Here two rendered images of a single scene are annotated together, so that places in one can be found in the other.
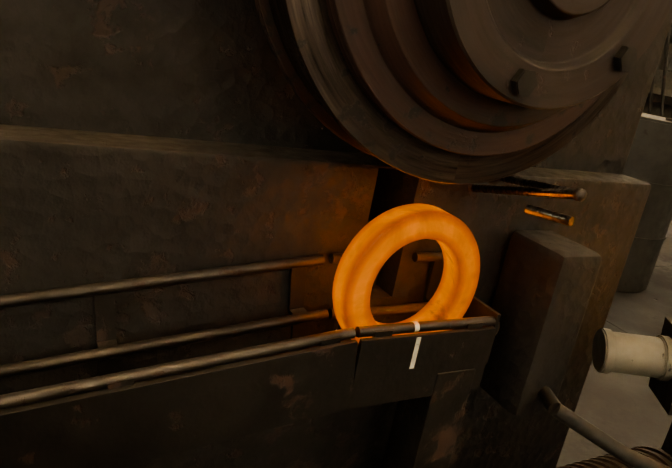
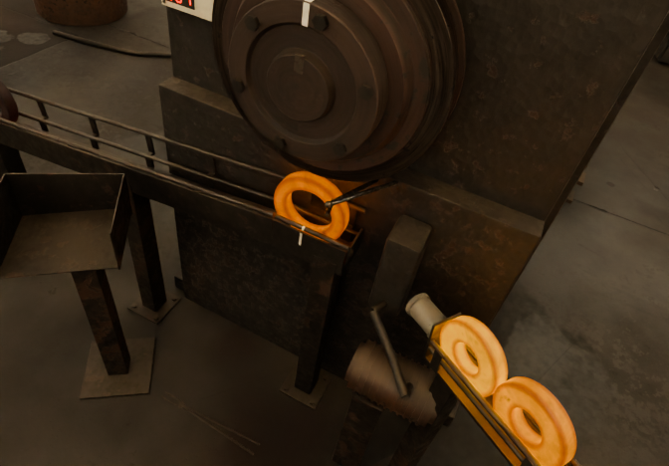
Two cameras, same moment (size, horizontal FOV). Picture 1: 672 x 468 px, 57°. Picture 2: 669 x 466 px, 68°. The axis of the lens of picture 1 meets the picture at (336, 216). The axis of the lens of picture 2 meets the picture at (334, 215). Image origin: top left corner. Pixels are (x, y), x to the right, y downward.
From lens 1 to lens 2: 94 cm
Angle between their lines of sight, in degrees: 50
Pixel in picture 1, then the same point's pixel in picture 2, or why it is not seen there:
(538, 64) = (291, 136)
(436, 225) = (313, 188)
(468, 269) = (335, 217)
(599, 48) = (330, 138)
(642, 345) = (425, 313)
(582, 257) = (401, 245)
